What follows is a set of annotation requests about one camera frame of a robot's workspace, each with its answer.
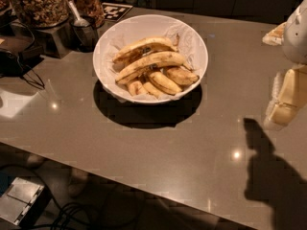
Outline black floor cables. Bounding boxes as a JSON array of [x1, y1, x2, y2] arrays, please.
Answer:
[[0, 163, 142, 230]]

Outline black device with cable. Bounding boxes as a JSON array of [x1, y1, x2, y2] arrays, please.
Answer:
[[0, 22, 45, 89]]

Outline white bowl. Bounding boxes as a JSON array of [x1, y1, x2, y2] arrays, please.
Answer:
[[93, 14, 208, 105]]

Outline small banana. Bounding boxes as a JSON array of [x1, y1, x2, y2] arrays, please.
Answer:
[[127, 80, 148, 96], [143, 81, 163, 98]]

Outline right brown-spotted banana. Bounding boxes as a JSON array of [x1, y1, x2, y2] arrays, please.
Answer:
[[165, 67, 200, 86]]

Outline small front middle banana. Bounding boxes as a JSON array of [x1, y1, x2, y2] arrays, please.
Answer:
[[143, 81, 163, 98]]

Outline metal jar stand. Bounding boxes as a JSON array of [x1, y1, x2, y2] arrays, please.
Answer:
[[33, 21, 75, 58]]

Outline black white marker tag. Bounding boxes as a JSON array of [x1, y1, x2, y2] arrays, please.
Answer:
[[102, 2, 132, 22]]

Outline front centre banana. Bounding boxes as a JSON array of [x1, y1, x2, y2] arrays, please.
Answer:
[[147, 71, 182, 95]]

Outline small front left banana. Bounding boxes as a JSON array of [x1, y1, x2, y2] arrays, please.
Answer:
[[127, 80, 148, 96]]

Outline grey box on floor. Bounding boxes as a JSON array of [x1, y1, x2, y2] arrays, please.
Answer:
[[0, 176, 51, 228]]

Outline top back banana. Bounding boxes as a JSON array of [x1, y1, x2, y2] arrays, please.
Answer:
[[112, 36, 177, 63]]

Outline dark cup with spoon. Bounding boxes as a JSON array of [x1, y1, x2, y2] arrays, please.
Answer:
[[70, 16, 98, 53]]

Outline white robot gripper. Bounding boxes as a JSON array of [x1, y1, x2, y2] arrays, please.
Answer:
[[262, 0, 307, 130]]

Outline large glass nut jar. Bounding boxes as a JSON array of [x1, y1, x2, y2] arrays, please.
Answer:
[[10, 0, 69, 29]]

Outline long banana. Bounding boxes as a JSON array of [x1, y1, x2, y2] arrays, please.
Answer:
[[115, 51, 192, 84]]

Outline white paper bowl liner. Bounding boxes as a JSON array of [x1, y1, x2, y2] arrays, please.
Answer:
[[94, 22, 208, 104]]

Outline white plastic spoon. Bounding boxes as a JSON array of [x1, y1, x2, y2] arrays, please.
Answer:
[[66, 0, 89, 27]]

